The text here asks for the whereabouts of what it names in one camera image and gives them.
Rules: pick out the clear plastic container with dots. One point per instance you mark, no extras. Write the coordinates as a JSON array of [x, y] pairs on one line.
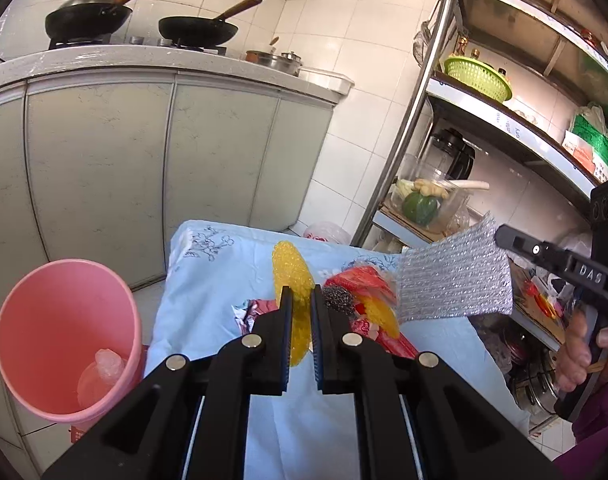
[[453, 205]]

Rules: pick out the green plastic basket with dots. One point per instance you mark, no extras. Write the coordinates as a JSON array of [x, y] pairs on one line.
[[478, 77]]

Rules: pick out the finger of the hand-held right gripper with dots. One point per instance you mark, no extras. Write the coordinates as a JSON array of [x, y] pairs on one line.
[[535, 250]]

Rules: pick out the cardboard sheet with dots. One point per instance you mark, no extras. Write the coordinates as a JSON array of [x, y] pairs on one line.
[[413, 230]]

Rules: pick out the metal shelf rack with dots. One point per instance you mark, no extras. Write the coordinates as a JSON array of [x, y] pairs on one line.
[[436, 60]]

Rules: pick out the white radish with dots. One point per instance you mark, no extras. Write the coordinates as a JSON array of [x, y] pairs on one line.
[[471, 185]]

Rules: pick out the red cardboard box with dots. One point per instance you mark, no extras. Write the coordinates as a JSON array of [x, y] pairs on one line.
[[403, 349]]

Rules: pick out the small metal basin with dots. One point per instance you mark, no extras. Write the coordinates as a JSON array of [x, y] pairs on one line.
[[256, 57]]

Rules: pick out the glass pot lid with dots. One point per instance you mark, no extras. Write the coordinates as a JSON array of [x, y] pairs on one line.
[[533, 385]]

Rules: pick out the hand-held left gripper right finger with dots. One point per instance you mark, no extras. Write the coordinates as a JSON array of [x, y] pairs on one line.
[[318, 340]]

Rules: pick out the ginger root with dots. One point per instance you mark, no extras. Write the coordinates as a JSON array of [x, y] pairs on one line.
[[428, 188]]

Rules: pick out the steel pot with lid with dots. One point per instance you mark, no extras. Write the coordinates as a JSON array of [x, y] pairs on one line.
[[284, 65]]

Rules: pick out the clear crumpled plastic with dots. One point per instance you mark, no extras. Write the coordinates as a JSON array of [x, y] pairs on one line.
[[104, 367]]

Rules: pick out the pink plastic bucket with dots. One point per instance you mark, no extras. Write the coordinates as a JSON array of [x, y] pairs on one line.
[[49, 320]]

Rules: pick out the light blue floral cloth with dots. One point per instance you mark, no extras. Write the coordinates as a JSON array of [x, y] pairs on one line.
[[209, 285]]

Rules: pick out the red foil wrapper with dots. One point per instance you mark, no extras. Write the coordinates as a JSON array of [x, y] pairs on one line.
[[256, 310]]

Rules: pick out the green white plastic bag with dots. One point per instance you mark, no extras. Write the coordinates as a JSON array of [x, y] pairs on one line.
[[591, 140]]

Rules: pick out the hanging clear plastic bag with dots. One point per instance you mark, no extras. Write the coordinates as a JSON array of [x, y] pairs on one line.
[[422, 45]]

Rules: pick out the steel wool scrubber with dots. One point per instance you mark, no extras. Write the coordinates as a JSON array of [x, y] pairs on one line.
[[339, 299]]

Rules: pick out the yellow plastic wrapper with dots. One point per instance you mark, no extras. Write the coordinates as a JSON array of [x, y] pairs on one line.
[[378, 317]]

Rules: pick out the person's right hand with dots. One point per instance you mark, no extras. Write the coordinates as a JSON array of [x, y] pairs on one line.
[[571, 355]]

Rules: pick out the pale green vegetable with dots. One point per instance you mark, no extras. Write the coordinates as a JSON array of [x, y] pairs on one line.
[[404, 189]]

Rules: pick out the kitchen counter cabinet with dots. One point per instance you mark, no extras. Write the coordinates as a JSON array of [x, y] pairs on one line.
[[99, 160]]

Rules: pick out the white red plastic bag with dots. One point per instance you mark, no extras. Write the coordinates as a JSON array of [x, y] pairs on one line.
[[329, 234]]

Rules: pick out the green bell pepper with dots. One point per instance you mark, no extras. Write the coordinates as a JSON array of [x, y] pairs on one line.
[[421, 209]]

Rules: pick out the person's right forearm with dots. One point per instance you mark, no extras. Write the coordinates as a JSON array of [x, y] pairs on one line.
[[603, 425]]

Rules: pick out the silver bubble wrap sheet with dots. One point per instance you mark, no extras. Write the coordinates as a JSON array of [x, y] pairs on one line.
[[448, 280]]

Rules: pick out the gas stove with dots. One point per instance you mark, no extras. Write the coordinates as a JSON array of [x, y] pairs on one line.
[[204, 50]]

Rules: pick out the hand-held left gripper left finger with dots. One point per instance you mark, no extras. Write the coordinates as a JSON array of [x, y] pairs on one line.
[[286, 340]]

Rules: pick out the white plastic tray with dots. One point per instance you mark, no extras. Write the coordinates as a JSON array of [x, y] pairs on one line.
[[329, 82]]

